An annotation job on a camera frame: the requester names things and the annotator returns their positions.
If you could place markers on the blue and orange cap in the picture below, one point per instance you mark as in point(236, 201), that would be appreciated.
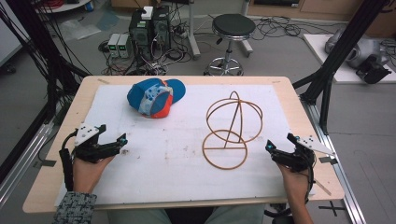
point(152, 98)

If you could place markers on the black computer tower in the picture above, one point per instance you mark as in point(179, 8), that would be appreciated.
point(140, 34)
point(161, 28)

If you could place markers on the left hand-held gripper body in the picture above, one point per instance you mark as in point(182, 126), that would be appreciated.
point(85, 149)

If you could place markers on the white table leg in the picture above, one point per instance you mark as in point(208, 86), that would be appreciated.
point(193, 34)

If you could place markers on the black chair seat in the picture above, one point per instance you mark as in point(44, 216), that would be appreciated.
point(190, 216)

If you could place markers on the person's right leg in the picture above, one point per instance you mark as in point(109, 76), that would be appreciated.
point(239, 215)

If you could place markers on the person's left leg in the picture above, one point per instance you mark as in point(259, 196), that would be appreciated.
point(137, 217)

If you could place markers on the clear plastic sheet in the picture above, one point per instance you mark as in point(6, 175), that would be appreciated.
point(79, 29)

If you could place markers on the aluminium rail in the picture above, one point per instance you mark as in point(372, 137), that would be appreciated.
point(21, 168)
point(342, 183)

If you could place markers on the grey tape strip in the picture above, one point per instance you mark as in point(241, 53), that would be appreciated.
point(328, 160)
point(45, 163)

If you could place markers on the white box on tower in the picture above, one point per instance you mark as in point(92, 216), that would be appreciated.
point(147, 13)

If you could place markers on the grey rounded machine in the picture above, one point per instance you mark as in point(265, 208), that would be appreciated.
point(364, 49)

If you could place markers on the white floor platform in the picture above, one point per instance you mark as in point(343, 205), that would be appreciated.
point(320, 53)

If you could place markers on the person's right hand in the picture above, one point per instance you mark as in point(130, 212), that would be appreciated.
point(294, 183)

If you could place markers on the black device on platform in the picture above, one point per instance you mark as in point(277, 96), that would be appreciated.
point(372, 71)

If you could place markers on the person's left hand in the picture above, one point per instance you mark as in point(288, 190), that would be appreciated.
point(88, 174)

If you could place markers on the person's leg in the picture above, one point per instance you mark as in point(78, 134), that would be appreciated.
point(239, 215)
point(137, 217)

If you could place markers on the black tape cross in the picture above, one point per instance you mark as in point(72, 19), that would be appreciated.
point(332, 208)

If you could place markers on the grey power supply unit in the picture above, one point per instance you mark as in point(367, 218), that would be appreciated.
point(113, 45)
point(124, 46)

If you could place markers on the white table mat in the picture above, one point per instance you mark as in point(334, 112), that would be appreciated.
point(174, 161)

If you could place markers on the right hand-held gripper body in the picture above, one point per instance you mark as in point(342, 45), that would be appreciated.
point(299, 158)

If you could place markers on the black round stool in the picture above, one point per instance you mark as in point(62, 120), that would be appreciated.
point(233, 26)

